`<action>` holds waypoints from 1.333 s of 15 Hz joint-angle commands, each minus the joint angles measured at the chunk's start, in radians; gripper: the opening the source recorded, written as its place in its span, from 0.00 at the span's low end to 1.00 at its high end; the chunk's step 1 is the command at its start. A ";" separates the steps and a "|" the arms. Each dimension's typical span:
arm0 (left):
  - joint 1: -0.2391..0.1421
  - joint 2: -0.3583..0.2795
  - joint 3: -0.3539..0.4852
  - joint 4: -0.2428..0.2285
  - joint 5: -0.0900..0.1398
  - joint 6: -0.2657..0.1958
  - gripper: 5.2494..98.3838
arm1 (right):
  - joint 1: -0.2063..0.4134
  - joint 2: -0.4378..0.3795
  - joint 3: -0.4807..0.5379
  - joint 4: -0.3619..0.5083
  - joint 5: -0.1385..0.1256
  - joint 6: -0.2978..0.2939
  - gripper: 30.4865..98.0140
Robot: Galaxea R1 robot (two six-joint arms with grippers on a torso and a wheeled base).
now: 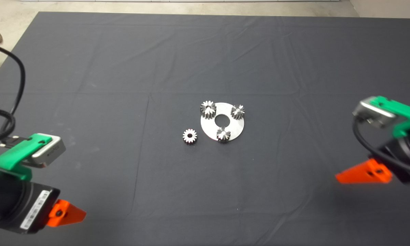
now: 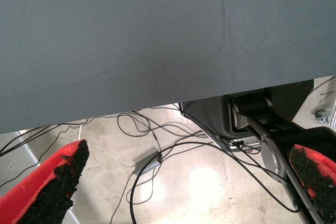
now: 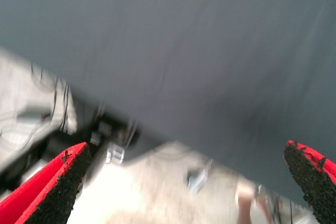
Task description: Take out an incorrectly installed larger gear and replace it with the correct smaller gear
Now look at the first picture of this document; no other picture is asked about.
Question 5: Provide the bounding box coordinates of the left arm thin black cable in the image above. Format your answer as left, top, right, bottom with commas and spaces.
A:
0, 43, 32, 148

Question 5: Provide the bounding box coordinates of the right wrist green camera mount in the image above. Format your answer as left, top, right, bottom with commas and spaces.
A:
368, 96, 410, 139

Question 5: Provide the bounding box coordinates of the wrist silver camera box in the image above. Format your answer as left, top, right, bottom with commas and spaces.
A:
352, 97, 396, 129
31, 136, 67, 168

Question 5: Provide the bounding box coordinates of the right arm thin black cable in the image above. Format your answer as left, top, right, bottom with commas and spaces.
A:
352, 118, 410, 177

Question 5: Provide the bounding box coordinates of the larger dark steel gear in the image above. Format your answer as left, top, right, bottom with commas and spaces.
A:
200, 100, 217, 120

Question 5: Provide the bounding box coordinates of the dark grey table cloth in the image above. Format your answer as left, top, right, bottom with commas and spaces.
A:
0, 11, 410, 246

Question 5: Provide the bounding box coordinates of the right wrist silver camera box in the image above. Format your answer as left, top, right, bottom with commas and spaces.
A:
352, 97, 396, 129

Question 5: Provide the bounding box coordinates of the small steel gear on pin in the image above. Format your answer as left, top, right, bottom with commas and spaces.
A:
216, 126, 231, 143
230, 104, 245, 120

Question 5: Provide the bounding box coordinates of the wrist green camera mount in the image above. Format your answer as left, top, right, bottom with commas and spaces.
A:
368, 96, 410, 139
0, 133, 53, 182

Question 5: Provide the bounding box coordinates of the left arm braided black cable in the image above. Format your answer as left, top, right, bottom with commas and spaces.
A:
0, 109, 16, 144

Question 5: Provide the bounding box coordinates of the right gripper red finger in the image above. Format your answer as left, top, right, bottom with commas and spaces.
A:
335, 159, 393, 185

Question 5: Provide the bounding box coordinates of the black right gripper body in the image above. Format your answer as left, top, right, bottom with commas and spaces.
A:
369, 135, 410, 185

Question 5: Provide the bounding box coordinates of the round metal plate with hole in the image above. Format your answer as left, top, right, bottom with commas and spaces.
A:
200, 102, 245, 141

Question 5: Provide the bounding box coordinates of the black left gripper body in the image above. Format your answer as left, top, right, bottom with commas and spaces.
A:
18, 182, 60, 236

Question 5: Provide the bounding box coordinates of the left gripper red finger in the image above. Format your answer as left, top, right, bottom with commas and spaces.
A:
47, 200, 87, 228

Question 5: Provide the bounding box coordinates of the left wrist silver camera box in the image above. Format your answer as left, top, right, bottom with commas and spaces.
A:
31, 136, 67, 168

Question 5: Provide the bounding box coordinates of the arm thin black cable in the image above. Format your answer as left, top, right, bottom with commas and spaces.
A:
0, 43, 32, 148
352, 118, 410, 177

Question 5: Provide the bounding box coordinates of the left wrist green camera mount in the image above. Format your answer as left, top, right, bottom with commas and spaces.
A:
0, 133, 53, 182

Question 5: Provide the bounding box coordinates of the small steel gear with hole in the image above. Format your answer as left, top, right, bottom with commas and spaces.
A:
182, 128, 198, 145

